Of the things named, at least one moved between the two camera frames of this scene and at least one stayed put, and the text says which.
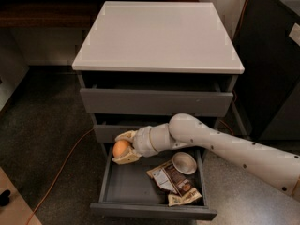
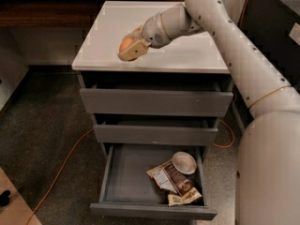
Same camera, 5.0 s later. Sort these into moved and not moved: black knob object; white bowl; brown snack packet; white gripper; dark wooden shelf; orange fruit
Moved: orange fruit; white gripper
Not moved: dark wooden shelf; white bowl; brown snack packet; black knob object
